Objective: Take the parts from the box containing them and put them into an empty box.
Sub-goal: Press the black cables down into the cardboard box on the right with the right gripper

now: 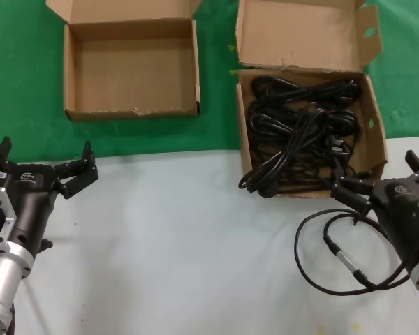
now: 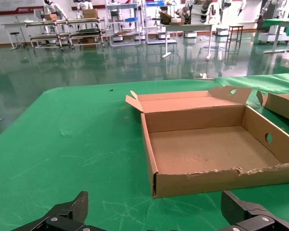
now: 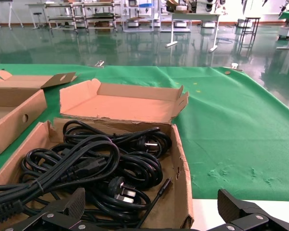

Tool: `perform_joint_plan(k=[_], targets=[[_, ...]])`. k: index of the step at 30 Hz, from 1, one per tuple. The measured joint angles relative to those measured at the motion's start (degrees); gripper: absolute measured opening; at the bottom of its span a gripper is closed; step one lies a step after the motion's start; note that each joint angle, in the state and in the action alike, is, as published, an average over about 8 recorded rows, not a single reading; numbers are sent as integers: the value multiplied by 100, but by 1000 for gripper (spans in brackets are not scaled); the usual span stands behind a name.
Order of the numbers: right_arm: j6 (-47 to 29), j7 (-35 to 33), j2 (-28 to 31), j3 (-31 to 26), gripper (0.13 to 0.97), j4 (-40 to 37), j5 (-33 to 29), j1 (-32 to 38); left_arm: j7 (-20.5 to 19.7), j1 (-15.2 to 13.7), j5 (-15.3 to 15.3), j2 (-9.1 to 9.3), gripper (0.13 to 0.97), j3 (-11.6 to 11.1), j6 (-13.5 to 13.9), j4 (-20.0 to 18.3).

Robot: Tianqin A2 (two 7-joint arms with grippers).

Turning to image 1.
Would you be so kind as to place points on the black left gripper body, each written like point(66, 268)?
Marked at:
point(31, 202)

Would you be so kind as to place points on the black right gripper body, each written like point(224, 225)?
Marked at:
point(401, 209)

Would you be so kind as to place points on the green cloth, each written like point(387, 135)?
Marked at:
point(21, 70)

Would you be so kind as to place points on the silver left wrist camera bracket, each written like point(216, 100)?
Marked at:
point(0, 199)

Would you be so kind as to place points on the shallow brown cardboard box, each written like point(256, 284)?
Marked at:
point(132, 70)

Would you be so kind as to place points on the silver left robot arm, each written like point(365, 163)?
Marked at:
point(1, 275)

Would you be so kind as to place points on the torn brown cardboard box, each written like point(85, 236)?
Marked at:
point(300, 35)

